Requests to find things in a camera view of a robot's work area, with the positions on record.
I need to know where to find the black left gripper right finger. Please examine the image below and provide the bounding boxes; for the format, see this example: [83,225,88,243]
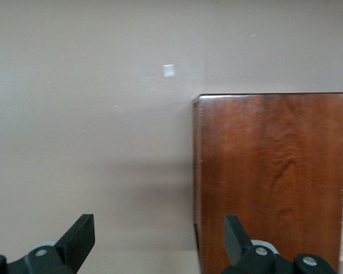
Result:
[221,214,340,274]

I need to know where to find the dark brown wooden cabinet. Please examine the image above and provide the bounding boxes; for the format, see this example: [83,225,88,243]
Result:
[191,92,343,274]

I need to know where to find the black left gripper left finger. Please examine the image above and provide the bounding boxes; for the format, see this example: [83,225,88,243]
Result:
[0,213,96,274]

